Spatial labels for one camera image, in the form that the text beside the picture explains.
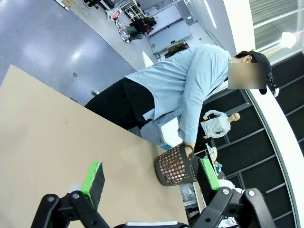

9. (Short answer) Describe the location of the left gripper black-green left finger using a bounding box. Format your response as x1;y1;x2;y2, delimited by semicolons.
30;161;112;228

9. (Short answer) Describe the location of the left gripper black-green right finger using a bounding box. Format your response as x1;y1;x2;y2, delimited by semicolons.
196;158;277;228

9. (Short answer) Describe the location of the black perforated basket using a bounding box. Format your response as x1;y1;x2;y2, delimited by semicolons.
154;143;199;187

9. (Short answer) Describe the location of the person's right forearm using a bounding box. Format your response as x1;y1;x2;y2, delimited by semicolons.
178;99;205;146

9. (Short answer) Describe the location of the person's right hand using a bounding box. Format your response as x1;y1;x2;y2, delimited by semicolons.
182;142;195;159

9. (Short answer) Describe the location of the white crumpled cloth heap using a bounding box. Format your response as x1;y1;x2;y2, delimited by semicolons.
206;144;219;165

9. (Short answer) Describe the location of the mannequin in grey shirt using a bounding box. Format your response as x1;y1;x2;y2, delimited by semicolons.
200;109;241;140

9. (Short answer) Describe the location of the person in light blue shirt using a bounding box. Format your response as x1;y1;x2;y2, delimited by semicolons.
84;43;279;147

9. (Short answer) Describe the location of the black head-mounted device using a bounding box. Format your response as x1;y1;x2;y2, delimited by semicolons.
266;70;279;98

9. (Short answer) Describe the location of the black cap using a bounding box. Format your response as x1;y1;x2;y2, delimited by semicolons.
248;49;274;95

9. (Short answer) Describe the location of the white upright panel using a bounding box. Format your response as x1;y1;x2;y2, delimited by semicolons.
142;50;159;69

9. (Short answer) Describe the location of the dark olive bag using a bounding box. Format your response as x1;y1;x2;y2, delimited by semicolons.
165;40;190;58

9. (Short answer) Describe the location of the long white ceiling light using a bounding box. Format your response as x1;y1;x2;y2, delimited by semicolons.
203;0;217;29

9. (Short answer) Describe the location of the seated person in black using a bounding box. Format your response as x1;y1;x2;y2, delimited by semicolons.
127;16;158;43

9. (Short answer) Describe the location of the wooden shelf rack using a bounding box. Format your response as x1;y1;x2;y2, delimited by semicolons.
120;0;146;20

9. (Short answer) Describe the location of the cardboard box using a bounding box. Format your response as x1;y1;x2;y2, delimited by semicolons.
54;0;77;11

